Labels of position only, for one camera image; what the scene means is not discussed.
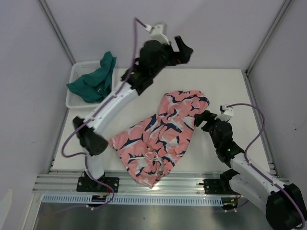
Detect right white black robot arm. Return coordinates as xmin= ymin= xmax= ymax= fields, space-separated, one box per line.
xmin=194 ymin=110 xmax=307 ymax=230

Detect aluminium frame post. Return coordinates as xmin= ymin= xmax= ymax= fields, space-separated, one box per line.
xmin=245 ymin=0 xmax=294 ymax=76
xmin=36 ymin=0 xmax=76 ymax=65

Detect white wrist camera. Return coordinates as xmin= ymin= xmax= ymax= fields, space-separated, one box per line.
xmin=145 ymin=22 xmax=170 ymax=45
xmin=215 ymin=104 xmax=234 ymax=122

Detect left aluminium frame post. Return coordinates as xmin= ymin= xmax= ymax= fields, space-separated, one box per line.
xmin=36 ymin=0 xmax=76 ymax=65

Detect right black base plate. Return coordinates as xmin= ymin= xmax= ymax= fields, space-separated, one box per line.
xmin=203 ymin=179 xmax=236 ymax=195

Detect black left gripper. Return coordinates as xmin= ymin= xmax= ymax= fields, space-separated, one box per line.
xmin=150 ymin=35 xmax=192 ymax=77

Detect white perforated cable tray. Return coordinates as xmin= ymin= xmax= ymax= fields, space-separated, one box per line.
xmin=42 ymin=194 xmax=223 ymax=207

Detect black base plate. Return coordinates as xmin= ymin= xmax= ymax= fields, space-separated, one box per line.
xmin=203 ymin=179 xmax=236 ymax=195
xmin=76 ymin=175 xmax=119 ymax=193

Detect green shorts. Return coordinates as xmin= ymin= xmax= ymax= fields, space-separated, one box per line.
xmin=67 ymin=51 xmax=117 ymax=103

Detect aluminium mounting rail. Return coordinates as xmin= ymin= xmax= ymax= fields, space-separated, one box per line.
xmin=32 ymin=171 xmax=220 ymax=196

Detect right aluminium frame post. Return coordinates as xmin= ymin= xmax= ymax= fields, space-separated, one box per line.
xmin=245 ymin=0 xmax=294 ymax=76

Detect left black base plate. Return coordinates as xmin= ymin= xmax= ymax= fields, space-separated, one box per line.
xmin=76 ymin=175 xmax=119 ymax=193

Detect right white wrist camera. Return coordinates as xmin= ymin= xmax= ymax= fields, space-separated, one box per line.
xmin=215 ymin=104 xmax=234 ymax=122

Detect pink shark print shorts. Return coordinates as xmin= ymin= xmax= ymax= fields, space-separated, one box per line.
xmin=109 ymin=90 xmax=210 ymax=188

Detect white plastic basket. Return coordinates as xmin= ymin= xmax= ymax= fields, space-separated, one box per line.
xmin=65 ymin=57 xmax=117 ymax=109

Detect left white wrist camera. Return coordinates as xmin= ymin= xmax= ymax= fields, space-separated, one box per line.
xmin=145 ymin=22 xmax=170 ymax=45

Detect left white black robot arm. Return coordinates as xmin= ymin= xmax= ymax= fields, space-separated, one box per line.
xmin=73 ymin=36 xmax=193 ymax=192

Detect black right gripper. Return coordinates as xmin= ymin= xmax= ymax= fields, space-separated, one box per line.
xmin=193 ymin=110 xmax=222 ymax=149

